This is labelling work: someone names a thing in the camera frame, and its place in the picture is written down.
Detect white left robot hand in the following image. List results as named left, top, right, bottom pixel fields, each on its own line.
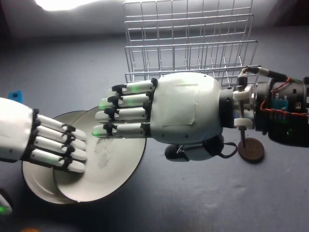
left=0, top=96, right=87, bottom=216

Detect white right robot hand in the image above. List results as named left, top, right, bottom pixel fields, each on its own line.
left=91, top=72, right=234, bottom=162

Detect silver wire dish rack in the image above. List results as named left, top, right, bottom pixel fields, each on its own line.
left=122, top=0, right=263, bottom=86

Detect small blue block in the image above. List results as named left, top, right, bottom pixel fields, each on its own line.
left=8, top=90, right=24, bottom=104

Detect white plate with dark rim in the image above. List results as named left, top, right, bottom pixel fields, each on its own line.
left=53, top=106, right=147, bottom=203
left=21, top=110, right=90, bottom=205

